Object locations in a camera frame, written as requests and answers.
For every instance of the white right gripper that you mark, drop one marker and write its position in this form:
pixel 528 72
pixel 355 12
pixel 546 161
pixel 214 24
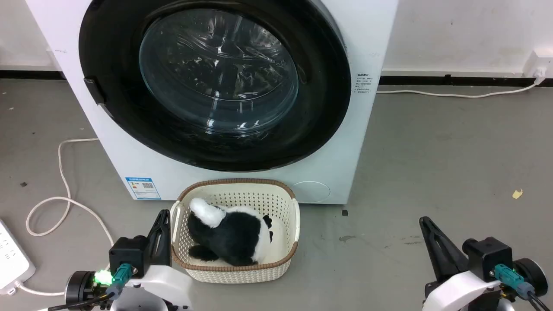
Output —
pixel 458 291

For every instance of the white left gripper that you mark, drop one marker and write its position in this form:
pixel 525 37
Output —
pixel 166 285

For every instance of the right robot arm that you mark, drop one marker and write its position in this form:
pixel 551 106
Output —
pixel 533 274

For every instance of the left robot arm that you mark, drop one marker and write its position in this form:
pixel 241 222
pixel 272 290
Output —
pixel 80 287

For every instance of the round black glass washer door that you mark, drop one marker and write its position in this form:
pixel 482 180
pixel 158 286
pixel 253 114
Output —
pixel 216 77

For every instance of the white front-load washing machine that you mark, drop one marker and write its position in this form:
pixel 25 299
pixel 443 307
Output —
pixel 367 26

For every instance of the blue energy label sticker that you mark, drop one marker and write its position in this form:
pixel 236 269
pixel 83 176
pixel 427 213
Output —
pixel 143 188

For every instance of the black and white plush toy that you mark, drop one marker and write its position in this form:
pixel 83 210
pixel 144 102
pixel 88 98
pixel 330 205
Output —
pixel 233 237

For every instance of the cream perforated laundry basket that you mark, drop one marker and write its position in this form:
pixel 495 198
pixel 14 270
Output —
pixel 242 274

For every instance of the yellow paper scrap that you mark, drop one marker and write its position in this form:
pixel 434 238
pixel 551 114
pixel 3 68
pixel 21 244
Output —
pixel 517 194

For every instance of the white power strip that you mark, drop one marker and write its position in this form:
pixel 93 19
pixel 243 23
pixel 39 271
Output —
pixel 11 259

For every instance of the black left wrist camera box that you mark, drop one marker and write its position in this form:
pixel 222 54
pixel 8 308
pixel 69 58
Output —
pixel 129 252

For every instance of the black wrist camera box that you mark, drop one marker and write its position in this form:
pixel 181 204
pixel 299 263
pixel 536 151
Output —
pixel 129 252
pixel 490 255

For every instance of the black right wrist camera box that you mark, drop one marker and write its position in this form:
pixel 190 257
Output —
pixel 490 255

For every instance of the white wall plug socket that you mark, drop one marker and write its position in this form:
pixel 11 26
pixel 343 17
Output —
pixel 540 65

